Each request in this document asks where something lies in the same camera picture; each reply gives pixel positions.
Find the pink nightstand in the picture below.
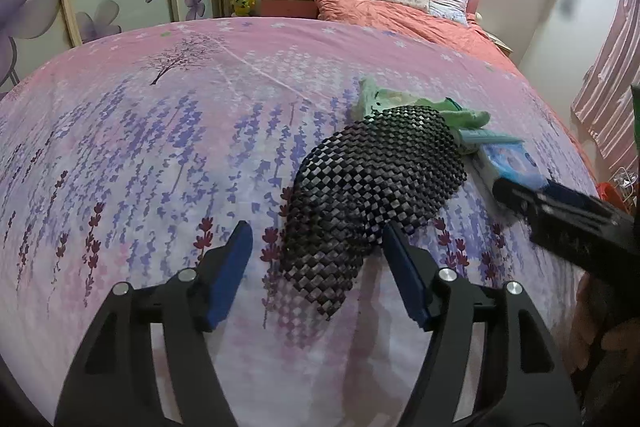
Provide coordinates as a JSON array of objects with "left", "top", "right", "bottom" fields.
[{"left": 257, "top": 0, "right": 318, "bottom": 18}]

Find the pink lavender printed blanket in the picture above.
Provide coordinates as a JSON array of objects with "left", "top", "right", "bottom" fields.
[{"left": 0, "top": 17, "right": 601, "bottom": 427}]

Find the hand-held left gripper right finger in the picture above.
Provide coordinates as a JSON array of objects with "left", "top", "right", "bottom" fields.
[{"left": 382, "top": 223, "right": 583, "bottom": 427}]

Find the orange plastic basket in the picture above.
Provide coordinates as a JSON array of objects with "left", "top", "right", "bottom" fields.
[{"left": 597, "top": 181, "right": 632, "bottom": 212}]

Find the orange duvet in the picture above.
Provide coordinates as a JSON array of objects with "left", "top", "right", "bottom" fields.
[{"left": 315, "top": 0, "right": 513, "bottom": 58}]

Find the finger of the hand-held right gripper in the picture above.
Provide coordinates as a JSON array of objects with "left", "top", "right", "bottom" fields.
[
  {"left": 542, "top": 181, "right": 640, "bottom": 239},
  {"left": 492, "top": 178, "right": 640, "bottom": 280}
]

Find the white wire rack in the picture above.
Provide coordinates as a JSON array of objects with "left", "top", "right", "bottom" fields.
[{"left": 612, "top": 167, "right": 640, "bottom": 198}]

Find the pink striped curtain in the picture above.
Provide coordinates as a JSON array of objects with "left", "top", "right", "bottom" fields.
[{"left": 571, "top": 0, "right": 640, "bottom": 162}]

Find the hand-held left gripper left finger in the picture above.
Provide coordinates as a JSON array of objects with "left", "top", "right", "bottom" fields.
[{"left": 52, "top": 221, "right": 254, "bottom": 427}]

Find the person's right hand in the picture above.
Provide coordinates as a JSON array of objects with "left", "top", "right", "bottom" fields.
[{"left": 570, "top": 274, "right": 640, "bottom": 373}]

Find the light blue tissue packet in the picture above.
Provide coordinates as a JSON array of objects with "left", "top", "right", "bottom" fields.
[{"left": 460, "top": 129, "right": 548, "bottom": 192}]

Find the green cloth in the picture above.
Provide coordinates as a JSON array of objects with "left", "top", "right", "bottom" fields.
[{"left": 356, "top": 77, "right": 492, "bottom": 155}]

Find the black woven mesh mat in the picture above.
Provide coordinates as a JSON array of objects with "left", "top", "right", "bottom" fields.
[{"left": 280, "top": 104, "right": 468, "bottom": 322}]

